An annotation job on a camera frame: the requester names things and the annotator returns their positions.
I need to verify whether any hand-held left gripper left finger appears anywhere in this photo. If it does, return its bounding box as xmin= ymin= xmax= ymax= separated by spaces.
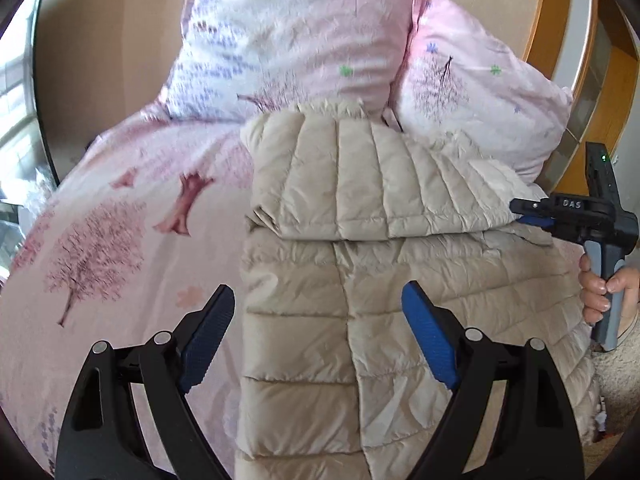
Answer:
xmin=55 ymin=284 xmax=236 ymax=480

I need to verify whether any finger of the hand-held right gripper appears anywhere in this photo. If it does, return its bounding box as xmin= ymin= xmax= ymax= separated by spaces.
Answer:
xmin=510 ymin=198 xmax=551 ymax=217
xmin=517 ymin=215 xmax=556 ymax=235

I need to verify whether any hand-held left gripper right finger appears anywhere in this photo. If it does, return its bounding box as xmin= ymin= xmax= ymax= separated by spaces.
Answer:
xmin=401 ymin=280 xmax=586 ymax=480

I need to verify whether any beige puffer jacket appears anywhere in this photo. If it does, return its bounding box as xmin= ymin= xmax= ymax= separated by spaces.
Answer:
xmin=235 ymin=100 xmax=608 ymax=480

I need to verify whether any person's right hand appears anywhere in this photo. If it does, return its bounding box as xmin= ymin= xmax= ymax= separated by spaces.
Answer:
xmin=577 ymin=255 xmax=640 ymax=326

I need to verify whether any pink tree print bed sheet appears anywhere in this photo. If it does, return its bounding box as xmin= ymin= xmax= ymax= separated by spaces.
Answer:
xmin=0 ymin=105 xmax=261 ymax=480

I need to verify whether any pink-edged floral pillow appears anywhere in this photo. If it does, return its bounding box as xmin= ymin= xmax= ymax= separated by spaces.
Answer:
xmin=382 ymin=0 xmax=575 ymax=186

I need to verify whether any window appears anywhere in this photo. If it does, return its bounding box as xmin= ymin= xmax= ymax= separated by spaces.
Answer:
xmin=0 ymin=0 xmax=58 ymax=271

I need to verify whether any large pink floral pillow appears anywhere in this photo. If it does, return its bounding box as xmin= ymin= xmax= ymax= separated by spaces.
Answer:
xmin=160 ymin=0 xmax=418 ymax=123

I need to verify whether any wooden door frame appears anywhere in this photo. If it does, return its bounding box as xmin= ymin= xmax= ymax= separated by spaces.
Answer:
xmin=522 ymin=0 xmax=640 ymax=171

